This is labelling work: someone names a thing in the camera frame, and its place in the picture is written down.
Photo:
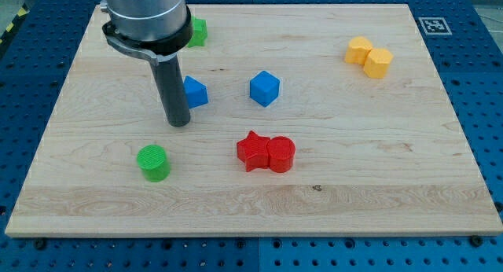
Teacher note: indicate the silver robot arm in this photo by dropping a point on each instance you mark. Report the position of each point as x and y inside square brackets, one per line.
[151, 30]

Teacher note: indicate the blue triangle block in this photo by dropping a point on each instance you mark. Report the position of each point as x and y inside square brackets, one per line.
[196, 92]

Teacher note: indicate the red star block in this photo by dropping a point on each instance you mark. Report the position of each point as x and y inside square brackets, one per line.
[253, 152]

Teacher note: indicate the red cylinder block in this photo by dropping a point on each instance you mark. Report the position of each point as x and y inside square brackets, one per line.
[281, 154]

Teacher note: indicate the blue cube block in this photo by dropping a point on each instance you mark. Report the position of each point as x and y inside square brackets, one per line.
[264, 88]

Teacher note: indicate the wooden board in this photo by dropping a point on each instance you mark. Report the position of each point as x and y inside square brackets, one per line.
[374, 157]

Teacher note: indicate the green cylinder block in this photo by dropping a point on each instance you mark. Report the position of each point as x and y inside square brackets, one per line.
[154, 163]

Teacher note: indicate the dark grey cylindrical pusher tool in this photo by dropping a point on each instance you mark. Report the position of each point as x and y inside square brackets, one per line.
[170, 85]

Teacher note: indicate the green star block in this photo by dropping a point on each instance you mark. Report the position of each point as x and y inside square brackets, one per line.
[199, 32]

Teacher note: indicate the yellow heart block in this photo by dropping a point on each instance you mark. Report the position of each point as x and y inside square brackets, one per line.
[358, 49]

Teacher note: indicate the yellow hexagon block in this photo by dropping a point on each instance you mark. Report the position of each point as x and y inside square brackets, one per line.
[377, 63]

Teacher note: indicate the white fiducial marker tag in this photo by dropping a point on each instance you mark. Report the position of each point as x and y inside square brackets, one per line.
[434, 26]

